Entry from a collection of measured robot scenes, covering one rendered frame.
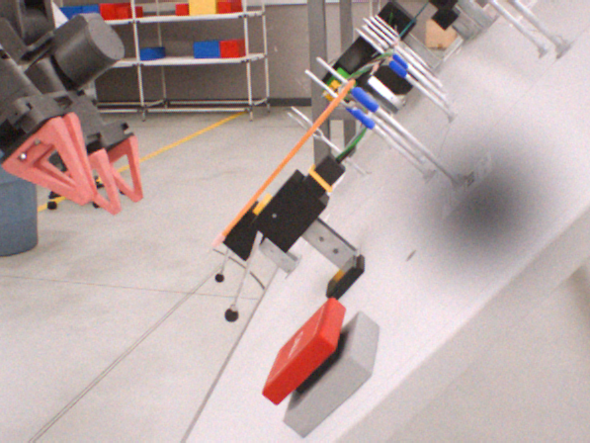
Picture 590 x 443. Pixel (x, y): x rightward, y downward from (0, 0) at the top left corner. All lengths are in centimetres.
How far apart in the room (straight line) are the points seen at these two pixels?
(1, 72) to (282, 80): 787
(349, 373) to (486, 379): 61
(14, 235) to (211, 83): 510
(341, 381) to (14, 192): 375
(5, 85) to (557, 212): 50
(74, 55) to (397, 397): 64
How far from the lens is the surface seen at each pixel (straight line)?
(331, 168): 61
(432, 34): 752
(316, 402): 38
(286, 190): 61
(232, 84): 872
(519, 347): 105
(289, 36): 842
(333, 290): 57
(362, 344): 38
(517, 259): 32
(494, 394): 94
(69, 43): 89
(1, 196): 406
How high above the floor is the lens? 128
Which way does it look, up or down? 18 degrees down
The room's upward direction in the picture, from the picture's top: 3 degrees counter-clockwise
